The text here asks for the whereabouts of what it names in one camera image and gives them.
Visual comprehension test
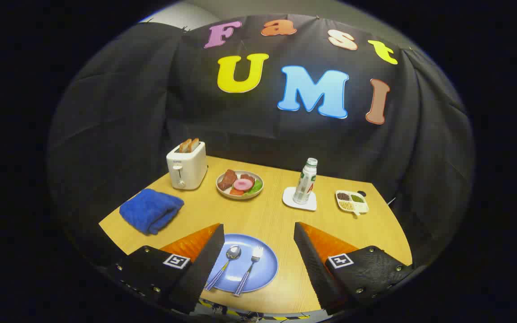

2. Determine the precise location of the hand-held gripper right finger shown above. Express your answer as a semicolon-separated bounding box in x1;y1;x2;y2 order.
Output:
294;222;416;316

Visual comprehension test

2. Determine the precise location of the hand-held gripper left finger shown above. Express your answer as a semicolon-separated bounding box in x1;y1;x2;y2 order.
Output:
106;223;225;314

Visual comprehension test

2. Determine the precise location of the spoon with checkered handle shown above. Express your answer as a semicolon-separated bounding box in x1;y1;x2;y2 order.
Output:
204;245;242;291

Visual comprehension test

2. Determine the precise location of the fork with checkered handle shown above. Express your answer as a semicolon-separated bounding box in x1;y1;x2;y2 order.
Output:
233;246;264;297

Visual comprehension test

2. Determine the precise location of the blue round plate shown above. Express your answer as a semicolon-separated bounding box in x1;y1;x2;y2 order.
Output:
205;233;279;293

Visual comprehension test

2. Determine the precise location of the white square coaster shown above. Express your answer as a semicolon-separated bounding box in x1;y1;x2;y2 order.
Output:
282;186;318;212

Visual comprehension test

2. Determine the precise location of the grey food plate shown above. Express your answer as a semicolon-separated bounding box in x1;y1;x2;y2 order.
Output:
216;170;264;200

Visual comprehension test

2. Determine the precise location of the blue folded towel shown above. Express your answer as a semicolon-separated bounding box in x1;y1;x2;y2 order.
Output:
119;188;185;236

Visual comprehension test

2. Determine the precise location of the white divided grain dish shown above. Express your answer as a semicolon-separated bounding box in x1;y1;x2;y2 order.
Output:
335;190;370;217

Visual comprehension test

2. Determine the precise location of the white drink bottle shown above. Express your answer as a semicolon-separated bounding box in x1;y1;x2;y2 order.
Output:
293;157;318;205

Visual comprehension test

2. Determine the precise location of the brown meat piece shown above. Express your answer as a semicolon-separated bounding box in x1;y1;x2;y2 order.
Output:
217;169;238;191

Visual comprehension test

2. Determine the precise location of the white toaster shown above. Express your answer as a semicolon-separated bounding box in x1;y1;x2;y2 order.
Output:
166;141;208;191

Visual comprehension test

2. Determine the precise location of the black backdrop cloth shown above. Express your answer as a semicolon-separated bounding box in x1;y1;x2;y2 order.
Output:
48;13;477;270

